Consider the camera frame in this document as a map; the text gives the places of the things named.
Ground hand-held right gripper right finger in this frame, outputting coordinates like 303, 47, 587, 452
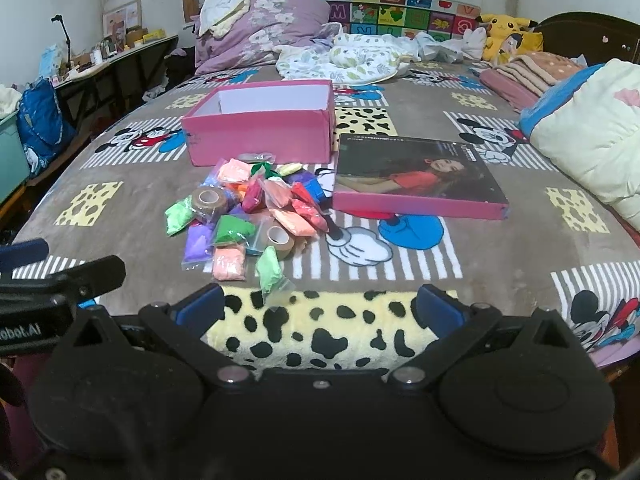
390, 285, 581, 391

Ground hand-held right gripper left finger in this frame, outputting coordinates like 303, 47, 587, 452
65, 284, 253, 391

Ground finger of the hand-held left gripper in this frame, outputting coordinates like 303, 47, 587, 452
0, 255, 126, 306
0, 239, 50, 272

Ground pile of coloured clay packets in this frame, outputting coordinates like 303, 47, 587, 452
164, 157, 333, 306

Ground pink box lid with photo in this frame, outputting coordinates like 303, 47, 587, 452
331, 133, 510, 222

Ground pink cardboard box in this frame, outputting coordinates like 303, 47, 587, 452
180, 79, 336, 167

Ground brown tape roll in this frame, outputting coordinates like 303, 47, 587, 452
260, 224, 297, 261
192, 187, 232, 224

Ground green storage bin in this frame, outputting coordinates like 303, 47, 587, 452
0, 110, 31, 201

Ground blue bag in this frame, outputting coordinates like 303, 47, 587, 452
16, 78, 76, 176

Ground dark cluttered desk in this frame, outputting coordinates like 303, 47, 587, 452
50, 35, 180, 126

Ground black clip stand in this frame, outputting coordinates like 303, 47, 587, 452
50, 14, 76, 61

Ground cream and blue comforter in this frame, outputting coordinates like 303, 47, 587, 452
519, 59, 640, 221

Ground folded pink blankets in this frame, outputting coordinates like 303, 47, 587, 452
479, 50, 586, 111

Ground framed picture board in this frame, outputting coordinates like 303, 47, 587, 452
102, 0, 145, 43

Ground white leaf-print blanket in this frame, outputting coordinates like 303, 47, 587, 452
274, 30, 481, 86

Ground purple floral quilt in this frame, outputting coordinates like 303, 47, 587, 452
194, 0, 346, 75

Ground yellow plush toy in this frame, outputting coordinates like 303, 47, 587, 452
474, 10, 543, 63

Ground colourful alphabet foam mat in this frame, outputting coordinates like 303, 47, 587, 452
270, 0, 483, 43

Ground cream crumpled cloth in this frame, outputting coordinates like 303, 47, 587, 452
199, 0, 273, 38

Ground dark wooden headboard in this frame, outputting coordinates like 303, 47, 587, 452
535, 12, 640, 66

